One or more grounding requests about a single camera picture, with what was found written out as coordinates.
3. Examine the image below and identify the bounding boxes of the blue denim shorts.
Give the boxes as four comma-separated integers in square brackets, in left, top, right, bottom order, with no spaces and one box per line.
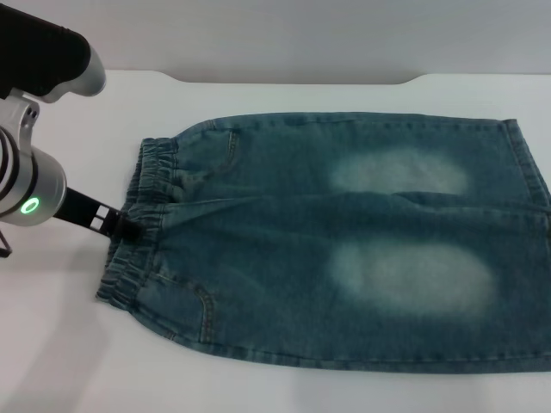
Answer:
[95,111,551,374]

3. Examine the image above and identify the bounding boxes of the left wrist camera housing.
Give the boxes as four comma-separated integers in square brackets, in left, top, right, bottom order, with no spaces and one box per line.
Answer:
[0,12,107,104]

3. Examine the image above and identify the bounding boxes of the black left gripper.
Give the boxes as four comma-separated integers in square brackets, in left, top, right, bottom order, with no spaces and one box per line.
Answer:
[53,188,141,242]

